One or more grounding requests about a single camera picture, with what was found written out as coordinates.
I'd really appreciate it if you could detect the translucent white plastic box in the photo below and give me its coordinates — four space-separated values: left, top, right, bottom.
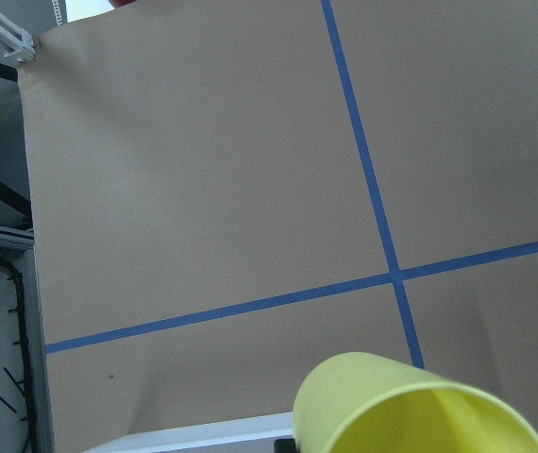
87 412 293 452

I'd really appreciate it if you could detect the red cylinder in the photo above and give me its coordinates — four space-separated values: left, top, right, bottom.
109 0 137 8

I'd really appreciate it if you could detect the yellow plastic cup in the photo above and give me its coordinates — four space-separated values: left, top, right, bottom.
293 352 538 452

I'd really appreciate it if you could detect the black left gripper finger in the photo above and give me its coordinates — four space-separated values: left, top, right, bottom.
274 438 298 453

